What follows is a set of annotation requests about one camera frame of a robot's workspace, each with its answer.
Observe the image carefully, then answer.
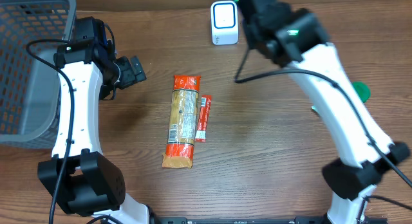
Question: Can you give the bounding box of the long orange pasta packet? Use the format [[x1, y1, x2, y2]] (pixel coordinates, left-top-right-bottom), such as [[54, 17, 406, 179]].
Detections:
[[162, 75, 201, 168]]

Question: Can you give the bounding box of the red snack stick packet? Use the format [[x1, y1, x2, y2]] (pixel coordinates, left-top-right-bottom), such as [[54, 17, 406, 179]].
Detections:
[[195, 95, 212, 142]]

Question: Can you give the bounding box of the green lid spice jar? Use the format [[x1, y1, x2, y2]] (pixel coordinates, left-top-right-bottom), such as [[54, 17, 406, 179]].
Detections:
[[352, 82, 371, 103]]

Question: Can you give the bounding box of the teal wet wipes pack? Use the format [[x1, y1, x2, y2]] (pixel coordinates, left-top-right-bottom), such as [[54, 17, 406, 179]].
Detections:
[[311, 106, 319, 116]]

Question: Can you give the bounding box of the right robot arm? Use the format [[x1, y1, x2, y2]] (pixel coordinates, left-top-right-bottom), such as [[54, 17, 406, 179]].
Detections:
[[238, 0, 411, 223]]

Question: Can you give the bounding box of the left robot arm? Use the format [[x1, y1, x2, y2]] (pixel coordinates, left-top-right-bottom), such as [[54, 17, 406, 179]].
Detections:
[[35, 35, 159, 223]]

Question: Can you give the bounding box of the white barcode scanner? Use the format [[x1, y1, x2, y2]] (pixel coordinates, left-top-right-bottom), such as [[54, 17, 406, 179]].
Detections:
[[210, 0, 239, 45]]

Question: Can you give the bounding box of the grey plastic mesh basket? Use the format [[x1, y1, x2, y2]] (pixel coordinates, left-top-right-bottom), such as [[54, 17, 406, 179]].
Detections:
[[1, 0, 77, 149]]

